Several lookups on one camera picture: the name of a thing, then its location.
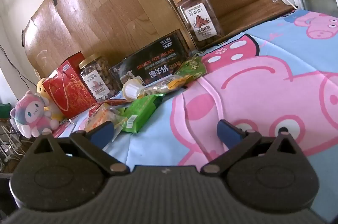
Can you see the orange snack packet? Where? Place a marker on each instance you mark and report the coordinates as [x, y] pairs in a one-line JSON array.
[[101, 115]]

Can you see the wooden board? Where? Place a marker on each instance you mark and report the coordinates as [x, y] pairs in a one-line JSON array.
[[105, 2]]

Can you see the yellow plush toy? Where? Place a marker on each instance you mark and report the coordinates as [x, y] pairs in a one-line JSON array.
[[42, 89]]

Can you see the red gift bag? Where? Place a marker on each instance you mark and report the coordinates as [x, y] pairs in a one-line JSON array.
[[66, 91]]

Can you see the clear yellow snack packet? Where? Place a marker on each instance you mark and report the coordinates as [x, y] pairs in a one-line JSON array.
[[163, 86]]

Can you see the dark green snack packet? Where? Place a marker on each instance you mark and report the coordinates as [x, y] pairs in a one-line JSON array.
[[191, 68]]

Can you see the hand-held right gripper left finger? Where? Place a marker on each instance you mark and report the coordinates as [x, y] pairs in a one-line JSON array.
[[101, 132]]

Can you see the large nut jar gold lid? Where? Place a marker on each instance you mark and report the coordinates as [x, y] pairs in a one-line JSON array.
[[200, 23]]

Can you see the white jelly cup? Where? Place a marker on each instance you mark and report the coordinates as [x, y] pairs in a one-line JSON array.
[[132, 90]]

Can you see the clear plastic bin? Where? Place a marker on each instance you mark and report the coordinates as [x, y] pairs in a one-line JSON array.
[[153, 62]]

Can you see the small nut jar gold lid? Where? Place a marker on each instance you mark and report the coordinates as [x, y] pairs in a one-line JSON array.
[[97, 81]]

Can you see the pink plush toy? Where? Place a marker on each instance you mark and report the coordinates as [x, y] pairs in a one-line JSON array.
[[31, 113]]

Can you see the red snack packet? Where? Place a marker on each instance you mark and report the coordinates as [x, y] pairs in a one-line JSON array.
[[116, 101]]

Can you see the light green pouch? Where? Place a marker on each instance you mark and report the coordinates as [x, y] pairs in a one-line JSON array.
[[142, 113]]

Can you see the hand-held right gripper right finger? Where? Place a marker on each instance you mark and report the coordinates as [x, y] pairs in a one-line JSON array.
[[228, 132]]

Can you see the flat red packet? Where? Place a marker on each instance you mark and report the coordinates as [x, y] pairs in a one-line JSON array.
[[63, 129]]

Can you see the printed blanket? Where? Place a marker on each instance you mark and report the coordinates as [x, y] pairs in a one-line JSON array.
[[264, 81]]

